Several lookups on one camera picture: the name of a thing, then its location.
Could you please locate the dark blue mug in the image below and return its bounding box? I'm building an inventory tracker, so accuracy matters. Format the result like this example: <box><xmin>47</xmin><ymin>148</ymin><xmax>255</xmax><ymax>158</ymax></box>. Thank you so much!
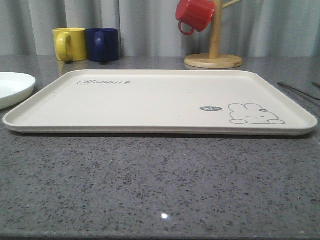
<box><xmin>84</xmin><ymin>28</ymin><xmax>120</xmax><ymax>62</ymax></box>

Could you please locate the cream rabbit serving tray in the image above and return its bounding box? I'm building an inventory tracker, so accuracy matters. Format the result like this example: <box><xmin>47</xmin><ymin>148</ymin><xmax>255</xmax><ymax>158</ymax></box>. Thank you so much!
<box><xmin>3</xmin><ymin>70</ymin><xmax>318</xmax><ymax>136</ymax></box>

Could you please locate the grey curtain backdrop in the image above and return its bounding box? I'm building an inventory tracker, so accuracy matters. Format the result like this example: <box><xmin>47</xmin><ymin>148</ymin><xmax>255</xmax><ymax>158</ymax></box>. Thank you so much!
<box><xmin>0</xmin><ymin>0</ymin><xmax>320</xmax><ymax>57</ymax></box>

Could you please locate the red mug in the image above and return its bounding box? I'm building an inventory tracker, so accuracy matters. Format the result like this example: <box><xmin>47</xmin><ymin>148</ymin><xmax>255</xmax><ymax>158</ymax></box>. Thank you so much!
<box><xmin>175</xmin><ymin>0</ymin><xmax>215</xmax><ymax>36</ymax></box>

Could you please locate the yellow mug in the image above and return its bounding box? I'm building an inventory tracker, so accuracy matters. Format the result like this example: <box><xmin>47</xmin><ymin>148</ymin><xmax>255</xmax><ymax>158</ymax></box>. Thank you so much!
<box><xmin>52</xmin><ymin>28</ymin><xmax>87</xmax><ymax>62</ymax></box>

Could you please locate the white round plate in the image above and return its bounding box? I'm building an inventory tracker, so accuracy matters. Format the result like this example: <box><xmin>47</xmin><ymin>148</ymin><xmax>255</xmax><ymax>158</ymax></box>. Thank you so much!
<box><xmin>0</xmin><ymin>72</ymin><xmax>36</xmax><ymax>110</ymax></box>

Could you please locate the wooden mug tree stand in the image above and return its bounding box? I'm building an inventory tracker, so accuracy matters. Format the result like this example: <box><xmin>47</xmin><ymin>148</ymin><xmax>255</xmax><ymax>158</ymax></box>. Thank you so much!
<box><xmin>184</xmin><ymin>0</ymin><xmax>243</xmax><ymax>69</ymax></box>

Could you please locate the silver metal fork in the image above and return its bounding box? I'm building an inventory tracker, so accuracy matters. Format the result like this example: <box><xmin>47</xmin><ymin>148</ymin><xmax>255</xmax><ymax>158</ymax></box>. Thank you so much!
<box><xmin>277</xmin><ymin>82</ymin><xmax>320</xmax><ymax>101</ymax></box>

